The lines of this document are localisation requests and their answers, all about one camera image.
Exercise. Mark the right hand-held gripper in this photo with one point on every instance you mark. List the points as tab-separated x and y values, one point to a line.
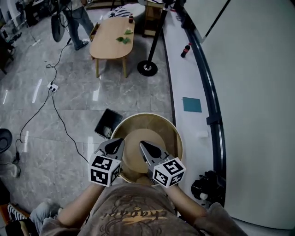
168	171

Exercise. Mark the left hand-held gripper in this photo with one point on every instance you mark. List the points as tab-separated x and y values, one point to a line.
101	170

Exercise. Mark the pale trash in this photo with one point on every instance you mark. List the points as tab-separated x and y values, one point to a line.
107	131

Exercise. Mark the black trash bin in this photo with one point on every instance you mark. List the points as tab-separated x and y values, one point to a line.
110	119

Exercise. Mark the green trash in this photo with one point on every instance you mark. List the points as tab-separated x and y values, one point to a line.
126	41
128	31
119	39

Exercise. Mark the person's left forearm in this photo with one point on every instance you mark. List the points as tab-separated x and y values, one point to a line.
78	205

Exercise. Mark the person's right forearm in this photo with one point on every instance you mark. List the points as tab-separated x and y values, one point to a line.
184	205

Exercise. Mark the round wooden side table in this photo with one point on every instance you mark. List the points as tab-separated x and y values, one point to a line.
138	129

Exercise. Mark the person's brown printed t-shirt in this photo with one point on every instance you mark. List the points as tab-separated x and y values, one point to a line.
138	212

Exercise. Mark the teal square mat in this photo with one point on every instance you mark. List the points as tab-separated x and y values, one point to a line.
192	104

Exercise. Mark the black pole stand round base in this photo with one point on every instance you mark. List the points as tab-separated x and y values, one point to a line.
147	67

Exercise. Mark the white power strip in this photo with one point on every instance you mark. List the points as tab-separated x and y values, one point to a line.
53	86

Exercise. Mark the person's jeans leg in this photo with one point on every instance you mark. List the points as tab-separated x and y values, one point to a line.
42	213

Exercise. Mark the black power adapter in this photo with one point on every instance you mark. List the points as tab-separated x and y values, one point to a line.
17	156

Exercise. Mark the cola bottle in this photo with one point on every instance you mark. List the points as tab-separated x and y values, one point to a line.
131	18
185	50

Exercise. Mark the black round stool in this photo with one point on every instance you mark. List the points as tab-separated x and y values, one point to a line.
4	140

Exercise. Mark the oval wooden coffee table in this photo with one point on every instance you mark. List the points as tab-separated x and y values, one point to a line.
110	37

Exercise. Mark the striped fabric item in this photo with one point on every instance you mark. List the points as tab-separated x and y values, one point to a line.
16	213

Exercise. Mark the wooden shelf unit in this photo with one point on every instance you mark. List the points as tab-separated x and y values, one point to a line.
152	20

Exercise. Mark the white round pouf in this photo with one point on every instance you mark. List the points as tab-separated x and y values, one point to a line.
138	16

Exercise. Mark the striped cushion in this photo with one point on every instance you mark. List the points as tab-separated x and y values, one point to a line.
121	11

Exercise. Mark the black slanted rod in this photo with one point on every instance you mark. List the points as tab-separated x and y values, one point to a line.
216	19

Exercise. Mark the black camera device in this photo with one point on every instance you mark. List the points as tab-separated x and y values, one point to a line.
207	186

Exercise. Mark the black curved window rail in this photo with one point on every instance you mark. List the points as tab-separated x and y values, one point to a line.
207	76

